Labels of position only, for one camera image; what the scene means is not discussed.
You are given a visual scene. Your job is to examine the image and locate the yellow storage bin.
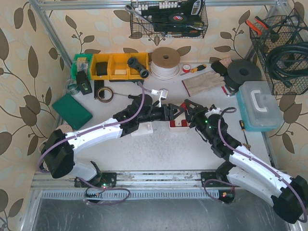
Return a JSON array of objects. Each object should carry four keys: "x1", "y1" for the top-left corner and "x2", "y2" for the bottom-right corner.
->
[{"x1": 90, "y1": 52, "x2": 149, "y2": 81}]

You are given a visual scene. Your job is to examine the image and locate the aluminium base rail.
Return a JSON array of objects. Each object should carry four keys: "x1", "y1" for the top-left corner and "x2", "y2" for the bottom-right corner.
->
[{"x1": 31, "y1": 169, "x2": 292, "y2": 200}]

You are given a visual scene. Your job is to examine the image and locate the wire basket with hose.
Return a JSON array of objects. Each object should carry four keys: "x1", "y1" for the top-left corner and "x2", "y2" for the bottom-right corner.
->
[{"x1": 245, "y1": 14, "x2": 308, "y2": 95}]

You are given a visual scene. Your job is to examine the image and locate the teal plastic case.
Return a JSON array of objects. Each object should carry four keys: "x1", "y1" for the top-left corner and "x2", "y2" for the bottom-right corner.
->
[{"x1": 236, "y1": 81, "x2": 283, "y2": 132}]

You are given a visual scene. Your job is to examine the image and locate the brass padlock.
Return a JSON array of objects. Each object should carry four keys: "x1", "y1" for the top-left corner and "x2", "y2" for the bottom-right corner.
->
[{"x1": 243, "y1": 143, "x2": 251, "y2": 150}]

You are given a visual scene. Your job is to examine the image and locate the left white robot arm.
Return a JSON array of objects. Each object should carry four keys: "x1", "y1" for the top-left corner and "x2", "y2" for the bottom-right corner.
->
[{"x1": 37, "y1": 82, "x2": 184, "y2": 181}]

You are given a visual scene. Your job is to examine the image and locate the black plastic spool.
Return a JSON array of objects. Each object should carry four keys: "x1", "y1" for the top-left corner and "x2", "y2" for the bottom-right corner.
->
[{"x1": 224, "y1": 59, "x2": 262, "y2": 90}]

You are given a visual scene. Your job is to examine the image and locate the black pipe fitting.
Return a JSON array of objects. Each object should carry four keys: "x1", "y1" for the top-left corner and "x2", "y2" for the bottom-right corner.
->
[{"x1": 128, "y1": 57, "x2": 149, "y2": 78}]

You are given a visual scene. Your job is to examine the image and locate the wire basket with tools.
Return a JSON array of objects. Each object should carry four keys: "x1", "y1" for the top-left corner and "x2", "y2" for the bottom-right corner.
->
[{"x1": 125, "y1": 0, "x2": 208, "y2": 41}]

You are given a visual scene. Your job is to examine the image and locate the black coiled hose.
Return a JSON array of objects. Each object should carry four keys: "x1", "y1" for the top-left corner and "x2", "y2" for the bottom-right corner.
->
[{"x1": 267, "y1": 14, "x2": 308, "y2": 82}]

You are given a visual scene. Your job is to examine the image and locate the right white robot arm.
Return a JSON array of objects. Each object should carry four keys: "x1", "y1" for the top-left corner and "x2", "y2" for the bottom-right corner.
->
[{"x1": 184, "y1": 99, "x2": 308, "y2": 224}]

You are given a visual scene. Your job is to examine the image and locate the black green meter device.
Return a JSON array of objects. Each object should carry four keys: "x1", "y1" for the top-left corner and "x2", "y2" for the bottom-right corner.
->
[{"x1": 76, "y1": 71, "x2": 92, "y2": 95}]

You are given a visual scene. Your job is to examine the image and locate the sandpaper sheet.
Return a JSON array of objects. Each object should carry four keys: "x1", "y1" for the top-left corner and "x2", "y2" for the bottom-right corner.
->
[{"x1": 220, "y1": 57, "x2": 232, "y2": 68}]

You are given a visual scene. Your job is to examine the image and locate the small yellow black screwdriver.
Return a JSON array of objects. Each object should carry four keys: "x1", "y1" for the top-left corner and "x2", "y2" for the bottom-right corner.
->
[{"x1": 239, "y1": 120, "x2": 249, "y2": 144}]

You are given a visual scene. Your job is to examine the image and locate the green foam pad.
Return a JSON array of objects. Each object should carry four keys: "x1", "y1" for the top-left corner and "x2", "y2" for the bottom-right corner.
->
[{"x1": 52, "y1": 94, "x2": 93, "y2": 130}]

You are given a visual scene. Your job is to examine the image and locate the black box in bin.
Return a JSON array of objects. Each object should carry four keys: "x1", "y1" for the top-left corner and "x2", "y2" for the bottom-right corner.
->
[{"x1": 95, "y1": 62, "x2": 108, "y2": 76}]

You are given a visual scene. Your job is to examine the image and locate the orange tipped black screwdriver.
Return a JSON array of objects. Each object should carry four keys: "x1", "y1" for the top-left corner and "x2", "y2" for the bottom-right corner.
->
[{"x1": 114, "y1": 92, "x2": 138, "y2": 100}]

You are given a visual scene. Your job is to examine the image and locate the white peg base plate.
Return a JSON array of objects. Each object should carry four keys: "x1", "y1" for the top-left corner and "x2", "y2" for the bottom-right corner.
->
[{"x1": 131, "y1": 122, "x2": 153, "y2": 137}]

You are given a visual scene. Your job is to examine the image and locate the black rectangular block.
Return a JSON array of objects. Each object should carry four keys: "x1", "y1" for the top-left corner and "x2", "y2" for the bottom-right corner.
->
[{"x1": 211, "y1": 61, "x2": 228, "y2": 76}]

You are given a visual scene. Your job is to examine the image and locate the glass jar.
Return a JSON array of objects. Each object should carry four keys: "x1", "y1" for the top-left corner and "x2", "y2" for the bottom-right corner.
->
[{"x1": 66, "y1": 79, "x2": 79, "y2": 95}]

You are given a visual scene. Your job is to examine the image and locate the white spring tray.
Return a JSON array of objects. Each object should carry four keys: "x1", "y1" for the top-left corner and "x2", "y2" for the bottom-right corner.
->
[{"x1": 169, "y1": 112, "x2": 190, "y2": 132}]

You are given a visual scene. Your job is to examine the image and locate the green storage bin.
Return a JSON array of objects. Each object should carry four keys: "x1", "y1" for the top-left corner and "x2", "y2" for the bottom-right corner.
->
[{"x1": 70, "y1": 54, "x2": 93, "y2": 80}]

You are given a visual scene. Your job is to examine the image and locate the white cable coil spool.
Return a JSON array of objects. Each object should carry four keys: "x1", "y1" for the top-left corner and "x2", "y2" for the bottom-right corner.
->
[{"x1": 150, "y1": 47, "x2": 180, "y2": 81}]

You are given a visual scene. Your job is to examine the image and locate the beige work glove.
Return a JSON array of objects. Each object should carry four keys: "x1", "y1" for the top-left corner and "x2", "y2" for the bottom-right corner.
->
[{"x1": 182, "y1": 71, "x2": 225, "y2": 96}]

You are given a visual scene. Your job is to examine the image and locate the orange handled pliers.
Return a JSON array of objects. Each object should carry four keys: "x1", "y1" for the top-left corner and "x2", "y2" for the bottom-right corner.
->
[{"x1": 245, "y1": 16, "x2": 270, "y2": 37}]

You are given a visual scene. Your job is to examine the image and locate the red white tape roll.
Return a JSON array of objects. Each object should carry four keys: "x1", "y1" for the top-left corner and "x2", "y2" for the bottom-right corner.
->
[{"x1": 182, "y1": 64, "x2": 191, "y2": 73}]

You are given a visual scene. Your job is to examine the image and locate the brown tape roll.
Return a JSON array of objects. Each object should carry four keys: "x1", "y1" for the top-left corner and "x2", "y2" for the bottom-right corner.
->
[{"x1": 96, "y1": 87, "x2": 114, "y2": 103}]

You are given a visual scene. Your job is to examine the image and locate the round sanding disc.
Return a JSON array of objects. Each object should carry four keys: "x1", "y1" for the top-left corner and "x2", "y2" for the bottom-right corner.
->
[{"x1": 56, "y1": 124, "x2": 73, "y2": 133}]

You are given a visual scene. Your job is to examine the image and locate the red handled hex key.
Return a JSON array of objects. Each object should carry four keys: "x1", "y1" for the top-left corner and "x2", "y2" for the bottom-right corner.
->
[{"x1": 221, "y1": 86, "x2": 237, "y2": 97}]

